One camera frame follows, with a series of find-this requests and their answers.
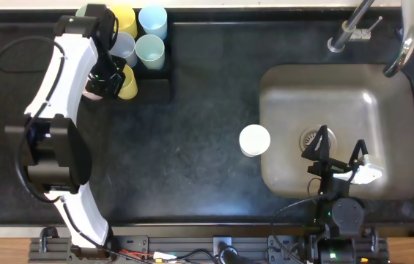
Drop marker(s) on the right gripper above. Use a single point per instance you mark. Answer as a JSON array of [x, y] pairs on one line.
[[329, 166]]

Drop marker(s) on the yellow cup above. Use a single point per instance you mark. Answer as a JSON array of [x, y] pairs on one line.
[[129, 86], [126, 20]]

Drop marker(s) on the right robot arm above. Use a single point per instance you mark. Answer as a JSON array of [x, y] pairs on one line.
[[347, 216]]

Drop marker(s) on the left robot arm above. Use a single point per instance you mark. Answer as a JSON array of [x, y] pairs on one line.
[[67, 73]]

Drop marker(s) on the steel sink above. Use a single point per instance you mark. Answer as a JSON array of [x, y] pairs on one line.
[[357, 110]]

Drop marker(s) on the white cup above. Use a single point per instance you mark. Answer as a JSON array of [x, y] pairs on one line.
[[254, 140]]

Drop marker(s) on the steel tap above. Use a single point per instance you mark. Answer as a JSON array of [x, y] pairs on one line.
[[410, 40]]

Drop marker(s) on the black tray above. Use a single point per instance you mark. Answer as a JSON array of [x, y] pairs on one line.
[[155, 88]]

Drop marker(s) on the green cup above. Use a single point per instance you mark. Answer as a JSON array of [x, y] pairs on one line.
[[79, 11], [150, 50]]

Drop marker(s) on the blue cup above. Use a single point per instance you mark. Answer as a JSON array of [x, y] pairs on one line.
[[153, 21]]

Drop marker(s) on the grey cup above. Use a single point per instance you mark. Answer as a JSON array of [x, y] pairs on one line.
[[126, 45]]

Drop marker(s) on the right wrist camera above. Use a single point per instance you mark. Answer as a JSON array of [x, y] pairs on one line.
[[366, 172]]

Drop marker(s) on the mounting rail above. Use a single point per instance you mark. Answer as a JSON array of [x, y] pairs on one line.
[[184, 243]]

